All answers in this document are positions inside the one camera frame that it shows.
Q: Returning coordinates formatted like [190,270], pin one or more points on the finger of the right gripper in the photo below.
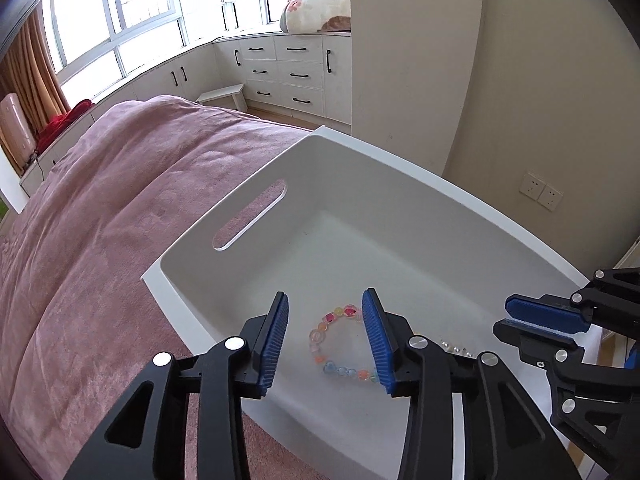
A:
[595,407]
[610,300]

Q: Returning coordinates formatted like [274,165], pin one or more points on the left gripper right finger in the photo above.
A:
[505,435]

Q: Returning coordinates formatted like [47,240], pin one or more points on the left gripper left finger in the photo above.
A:
[143,435]

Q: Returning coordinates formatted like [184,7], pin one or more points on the white pearl earrings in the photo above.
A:
[457,349]

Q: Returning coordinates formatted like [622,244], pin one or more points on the pink plush bed blanket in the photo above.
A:
[77,322]

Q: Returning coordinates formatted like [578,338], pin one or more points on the white plastic storage bin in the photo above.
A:
[325,220]

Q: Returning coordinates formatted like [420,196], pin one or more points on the red cloth on sill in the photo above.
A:
[58,124]

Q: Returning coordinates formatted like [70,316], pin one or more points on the pink appliance on sill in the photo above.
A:
[16,130]

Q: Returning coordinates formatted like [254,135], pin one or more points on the white small step stool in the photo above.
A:
[233,93]

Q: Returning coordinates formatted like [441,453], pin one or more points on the white drawer cabinet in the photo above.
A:
[304,76]

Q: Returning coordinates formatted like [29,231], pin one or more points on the brown curtain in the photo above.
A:
[27,70]

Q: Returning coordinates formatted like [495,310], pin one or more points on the floral rolled pillow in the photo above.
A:
[303,17]

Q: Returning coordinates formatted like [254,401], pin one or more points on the white wall power socket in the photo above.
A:
[540,192]

